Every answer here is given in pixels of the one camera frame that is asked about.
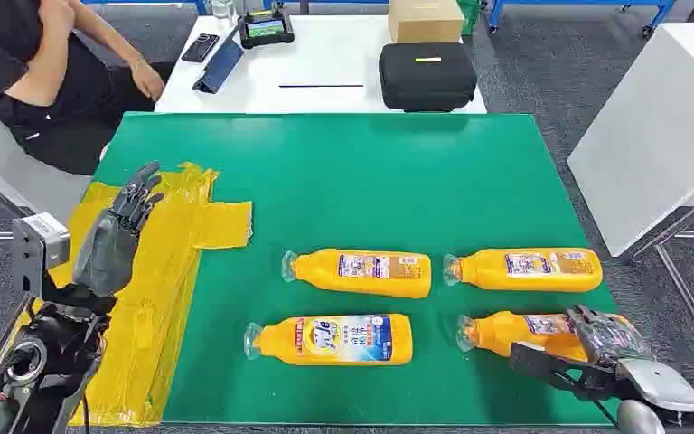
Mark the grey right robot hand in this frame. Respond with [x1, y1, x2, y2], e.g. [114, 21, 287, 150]
[565, 305, 657, 368]

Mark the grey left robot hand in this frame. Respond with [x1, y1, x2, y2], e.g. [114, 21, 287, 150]
[71, 160, 166, 298]

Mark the orange drink bottle blue label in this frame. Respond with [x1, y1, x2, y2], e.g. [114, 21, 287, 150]
[243, 314, 415, 367]

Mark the black smartphone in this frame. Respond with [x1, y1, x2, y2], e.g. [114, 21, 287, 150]
[180, 33, 220, 64]

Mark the yellow plastic sheet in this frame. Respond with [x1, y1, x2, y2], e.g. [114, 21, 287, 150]
[0, 161, 254, 428]

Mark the person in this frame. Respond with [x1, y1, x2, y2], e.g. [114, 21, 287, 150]
[0, 0, 175, 176]

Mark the green table mat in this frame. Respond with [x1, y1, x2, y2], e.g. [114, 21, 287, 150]
[86, 112, 621, 428]

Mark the thin black pen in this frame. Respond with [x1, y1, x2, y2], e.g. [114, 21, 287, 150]
[278, 83, 365, 90]

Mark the black controller with screen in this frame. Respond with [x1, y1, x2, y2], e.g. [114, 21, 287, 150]
[238, 8, 296, 50]

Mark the black zip case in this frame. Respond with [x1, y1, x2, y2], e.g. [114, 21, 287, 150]
[378, 42, 479, 113]

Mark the green crate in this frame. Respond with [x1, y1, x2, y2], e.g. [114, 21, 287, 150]
[457, 0, 483, 36]

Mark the cardboard box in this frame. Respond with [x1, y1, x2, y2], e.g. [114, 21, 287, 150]
[387, 0, 465, 44]

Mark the black right wrist camera bracket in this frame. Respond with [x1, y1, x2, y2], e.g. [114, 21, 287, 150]
[508, 342, 621, 401]

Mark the blue metal cart frame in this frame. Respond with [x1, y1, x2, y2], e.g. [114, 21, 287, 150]
[487, 0, 678, 34]

